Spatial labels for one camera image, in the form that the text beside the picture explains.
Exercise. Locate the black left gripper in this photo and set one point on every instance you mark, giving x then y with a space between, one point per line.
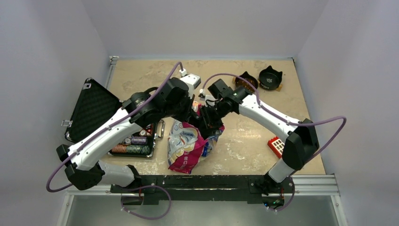
189 101

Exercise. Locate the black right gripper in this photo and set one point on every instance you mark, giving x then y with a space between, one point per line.
208 125

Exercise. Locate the pink pet food bag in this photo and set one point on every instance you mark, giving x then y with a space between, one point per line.
186 146

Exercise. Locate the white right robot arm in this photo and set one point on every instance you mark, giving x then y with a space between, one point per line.
299 137

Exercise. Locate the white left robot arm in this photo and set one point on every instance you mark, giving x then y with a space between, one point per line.
84 168

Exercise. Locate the black cat bowl left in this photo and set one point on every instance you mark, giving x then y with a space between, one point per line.
247 81

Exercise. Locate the black cat bowl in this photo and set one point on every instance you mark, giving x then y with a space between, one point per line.
247 81
269 78

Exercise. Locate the red toy brick bus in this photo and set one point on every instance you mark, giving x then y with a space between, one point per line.
277 146

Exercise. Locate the black cat bowl right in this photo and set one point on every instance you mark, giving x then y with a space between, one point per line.
269 78

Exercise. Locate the black poker chip case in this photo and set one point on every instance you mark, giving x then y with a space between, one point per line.
95 106

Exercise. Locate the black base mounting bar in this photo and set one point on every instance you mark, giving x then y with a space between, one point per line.
252 189

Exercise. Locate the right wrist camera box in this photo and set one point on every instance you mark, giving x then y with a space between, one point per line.
202 95

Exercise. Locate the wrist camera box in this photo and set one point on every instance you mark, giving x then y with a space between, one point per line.
202 95
191 80

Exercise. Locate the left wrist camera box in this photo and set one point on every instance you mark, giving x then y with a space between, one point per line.
191 80

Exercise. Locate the aluminium corner rail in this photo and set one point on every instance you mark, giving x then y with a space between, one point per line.
112 67

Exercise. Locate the aluminium front rail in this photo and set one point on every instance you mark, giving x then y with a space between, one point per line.
315 201

